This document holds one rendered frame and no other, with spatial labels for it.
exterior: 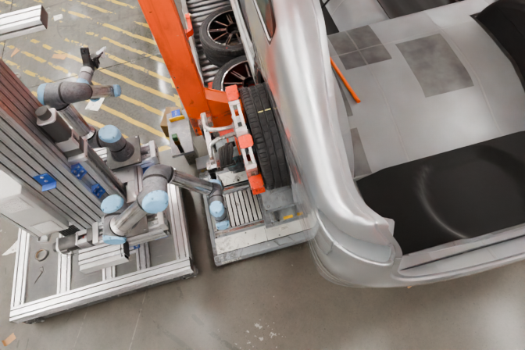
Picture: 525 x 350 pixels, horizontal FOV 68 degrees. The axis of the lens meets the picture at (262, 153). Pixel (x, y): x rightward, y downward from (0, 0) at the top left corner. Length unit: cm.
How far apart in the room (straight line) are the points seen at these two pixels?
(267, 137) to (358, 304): 139
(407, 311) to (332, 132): 180
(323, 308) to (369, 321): 31
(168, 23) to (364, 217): 148
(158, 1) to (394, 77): 141
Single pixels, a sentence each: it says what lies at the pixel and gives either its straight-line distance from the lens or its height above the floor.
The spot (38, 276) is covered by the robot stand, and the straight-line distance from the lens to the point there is 334.
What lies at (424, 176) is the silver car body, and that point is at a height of 88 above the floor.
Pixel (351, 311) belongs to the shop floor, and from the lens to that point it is 291.
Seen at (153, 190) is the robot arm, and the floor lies 132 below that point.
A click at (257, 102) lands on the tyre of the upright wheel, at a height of 118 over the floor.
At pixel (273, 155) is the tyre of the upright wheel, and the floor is 104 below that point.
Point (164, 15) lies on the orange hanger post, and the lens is 223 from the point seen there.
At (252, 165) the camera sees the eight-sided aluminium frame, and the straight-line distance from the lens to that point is 220.
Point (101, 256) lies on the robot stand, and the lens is 251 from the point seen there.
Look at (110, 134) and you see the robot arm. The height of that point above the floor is 104.
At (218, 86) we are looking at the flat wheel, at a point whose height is 50.
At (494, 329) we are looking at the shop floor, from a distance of 310.
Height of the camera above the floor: 284
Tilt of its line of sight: 57 degrees down
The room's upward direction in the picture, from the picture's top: 11 degrees counter-clockwise
